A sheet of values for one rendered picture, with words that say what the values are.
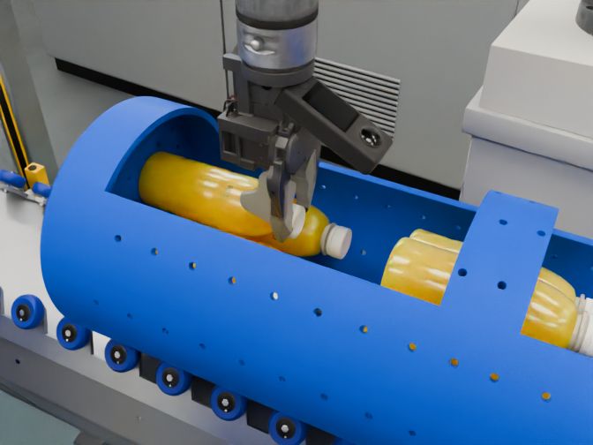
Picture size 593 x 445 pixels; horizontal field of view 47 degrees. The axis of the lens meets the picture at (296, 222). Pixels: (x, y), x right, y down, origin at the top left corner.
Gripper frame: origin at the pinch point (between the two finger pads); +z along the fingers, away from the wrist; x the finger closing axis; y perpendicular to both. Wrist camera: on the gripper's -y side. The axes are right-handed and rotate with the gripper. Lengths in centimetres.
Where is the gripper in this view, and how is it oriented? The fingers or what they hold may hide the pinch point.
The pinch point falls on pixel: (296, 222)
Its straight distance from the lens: 76.6
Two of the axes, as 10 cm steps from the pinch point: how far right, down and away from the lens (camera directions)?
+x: -4.4, 5.8, -6.8
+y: -9.0, -2.9, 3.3
